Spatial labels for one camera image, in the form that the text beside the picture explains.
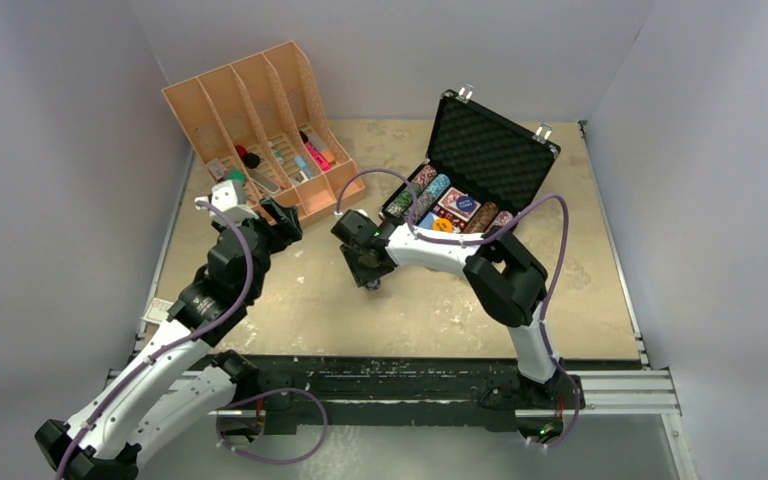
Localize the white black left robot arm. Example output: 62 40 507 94
35 194 302 479

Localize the black red round object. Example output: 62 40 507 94
235 145 262 170

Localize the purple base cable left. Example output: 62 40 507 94
215 387 329 465

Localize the peach desk organizer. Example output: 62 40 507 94
163 41 365 224

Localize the red playing card deck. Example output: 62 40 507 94
438 187 481 221

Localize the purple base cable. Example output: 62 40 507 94
215 387 329 465
523 370 587 450

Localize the black orange chip row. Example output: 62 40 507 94
462 202 499 234

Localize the pink highlighter marker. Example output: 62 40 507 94
299 131 335 172

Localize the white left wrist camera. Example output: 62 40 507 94
194 179 259 226

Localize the red dice row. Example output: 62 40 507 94
431 205 466 233

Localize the black poker chip case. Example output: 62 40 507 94
378 89 562 240

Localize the blue orange chip row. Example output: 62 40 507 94
403 174 451 225

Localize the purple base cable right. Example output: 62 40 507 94
523 370 587 450

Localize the blue small blind button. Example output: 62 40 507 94
456 195 480 215

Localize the green round tape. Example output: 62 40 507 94
225 169 247 185

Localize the blue playing card deck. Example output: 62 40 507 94
416 212 438 230

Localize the yellow big blind button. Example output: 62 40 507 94
432 218 455 233

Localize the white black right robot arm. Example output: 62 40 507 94
331 210 561 407

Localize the small white red box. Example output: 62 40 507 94
142 297 173 325

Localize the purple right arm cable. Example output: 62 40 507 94
334 168 584 425

